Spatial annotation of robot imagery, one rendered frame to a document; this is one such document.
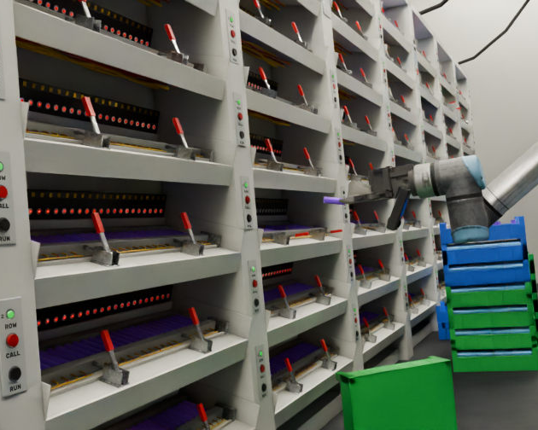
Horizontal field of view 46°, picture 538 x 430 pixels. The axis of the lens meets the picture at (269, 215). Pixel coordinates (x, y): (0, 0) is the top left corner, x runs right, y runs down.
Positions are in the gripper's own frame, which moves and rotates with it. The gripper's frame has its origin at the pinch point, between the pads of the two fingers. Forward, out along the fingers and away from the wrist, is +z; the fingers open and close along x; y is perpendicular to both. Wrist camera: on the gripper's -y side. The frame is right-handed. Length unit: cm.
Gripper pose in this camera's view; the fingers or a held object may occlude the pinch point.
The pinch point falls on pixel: (345, 202)
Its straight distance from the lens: 177.1
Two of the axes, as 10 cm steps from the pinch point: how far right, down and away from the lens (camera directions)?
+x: -4.1, 0.0, -9.1
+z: -9.0, 1.5, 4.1
